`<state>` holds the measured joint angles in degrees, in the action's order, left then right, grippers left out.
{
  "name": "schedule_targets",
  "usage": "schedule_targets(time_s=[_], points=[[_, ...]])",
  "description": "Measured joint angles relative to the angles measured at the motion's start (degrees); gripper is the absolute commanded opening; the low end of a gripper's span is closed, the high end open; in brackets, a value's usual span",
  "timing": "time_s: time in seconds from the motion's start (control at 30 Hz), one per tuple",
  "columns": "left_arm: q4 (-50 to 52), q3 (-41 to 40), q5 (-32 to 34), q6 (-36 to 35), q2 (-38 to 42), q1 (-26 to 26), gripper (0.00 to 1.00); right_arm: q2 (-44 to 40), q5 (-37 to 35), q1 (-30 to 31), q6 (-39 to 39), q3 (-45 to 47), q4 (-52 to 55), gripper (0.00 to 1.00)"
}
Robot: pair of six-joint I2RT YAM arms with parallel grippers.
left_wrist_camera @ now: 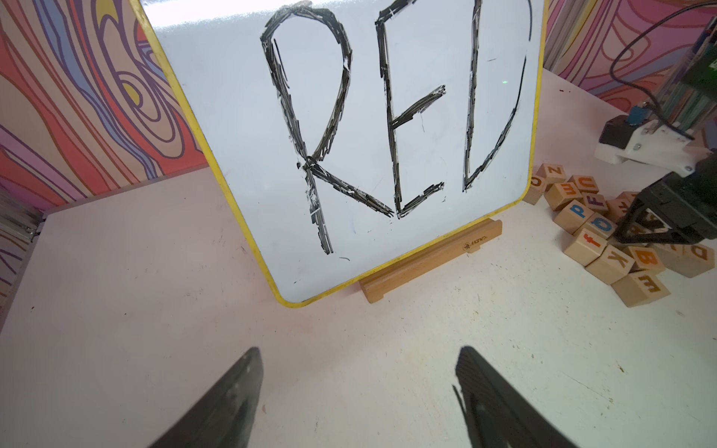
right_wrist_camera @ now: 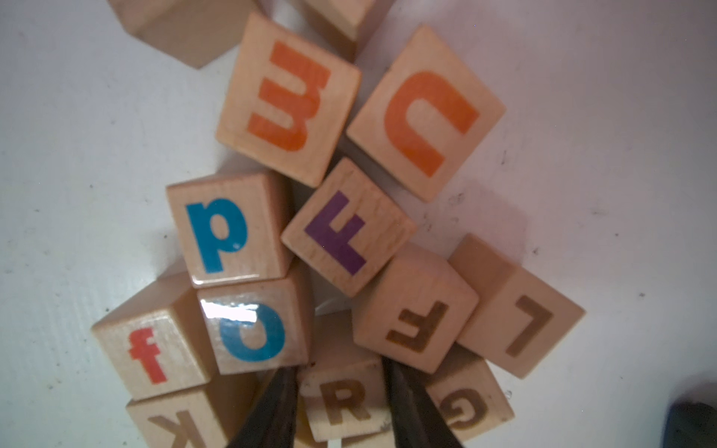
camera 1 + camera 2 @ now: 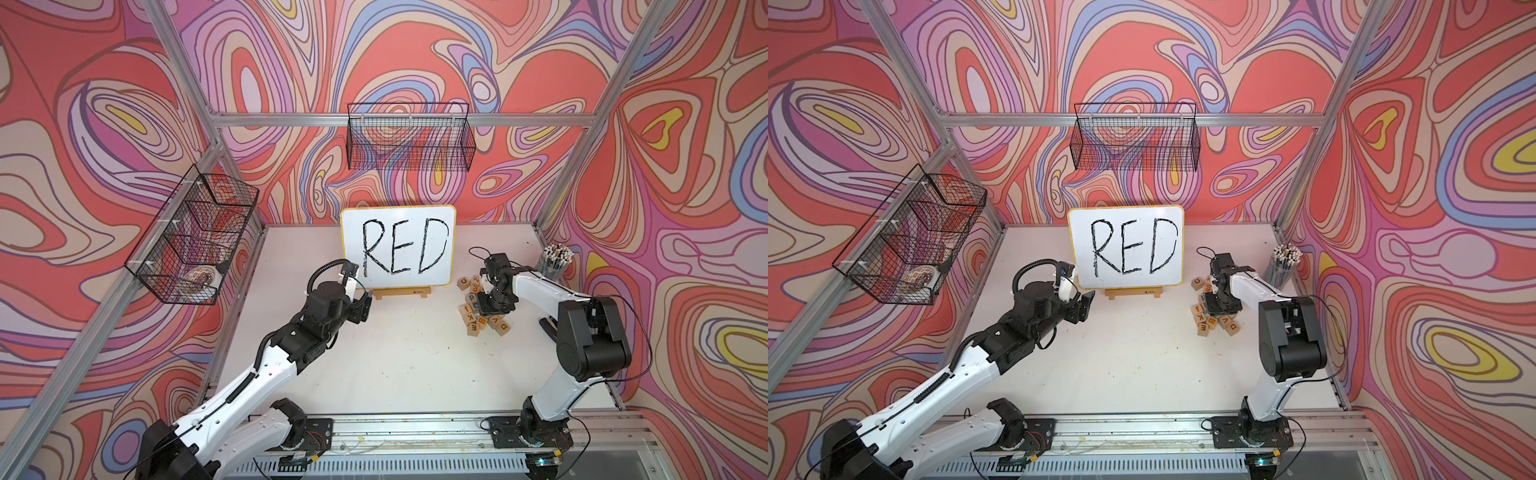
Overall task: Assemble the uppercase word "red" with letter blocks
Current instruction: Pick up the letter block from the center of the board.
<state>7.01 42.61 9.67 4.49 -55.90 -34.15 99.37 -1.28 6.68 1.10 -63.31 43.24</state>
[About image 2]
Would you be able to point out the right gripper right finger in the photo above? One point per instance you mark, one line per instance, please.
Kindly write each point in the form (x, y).
(416, 421)

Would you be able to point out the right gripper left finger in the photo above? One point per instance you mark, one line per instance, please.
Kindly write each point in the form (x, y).
(272, 422)

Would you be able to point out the wooden R block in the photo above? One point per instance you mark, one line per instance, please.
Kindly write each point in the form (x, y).
(345, 402)

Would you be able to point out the wooden E block orange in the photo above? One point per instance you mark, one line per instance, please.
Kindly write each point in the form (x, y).
(287, 101)

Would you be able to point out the wooden f block red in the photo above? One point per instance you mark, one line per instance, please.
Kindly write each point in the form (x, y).
(157, 341)

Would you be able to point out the wooden engraved G block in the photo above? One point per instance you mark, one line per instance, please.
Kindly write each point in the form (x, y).
(467, 394)

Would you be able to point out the wooden engraved K block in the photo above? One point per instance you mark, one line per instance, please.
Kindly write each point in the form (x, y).
(205, 416)

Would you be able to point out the wooden o block blue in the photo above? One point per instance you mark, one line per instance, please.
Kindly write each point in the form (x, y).
(263, 325)

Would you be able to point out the wooden engraved F block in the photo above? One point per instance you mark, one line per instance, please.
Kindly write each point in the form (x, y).
(414, 311)

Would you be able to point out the wooden engraved L block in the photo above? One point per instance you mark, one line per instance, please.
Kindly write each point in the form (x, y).
(519, 319)

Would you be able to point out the wooden p block blue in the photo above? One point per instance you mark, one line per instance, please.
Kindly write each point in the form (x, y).
(229, 227)

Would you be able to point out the wooden F block purple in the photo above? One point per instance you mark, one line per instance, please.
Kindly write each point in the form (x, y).
(348, 229)

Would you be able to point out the wooden U block orange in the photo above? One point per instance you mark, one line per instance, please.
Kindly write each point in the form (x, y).
(426, 116)

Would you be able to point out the plain wooden block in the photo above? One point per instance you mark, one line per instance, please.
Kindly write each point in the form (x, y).
(347, 25)
(195, 32)

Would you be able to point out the plain wooden block top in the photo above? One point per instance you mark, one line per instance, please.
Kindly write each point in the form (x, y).
(347, 25)

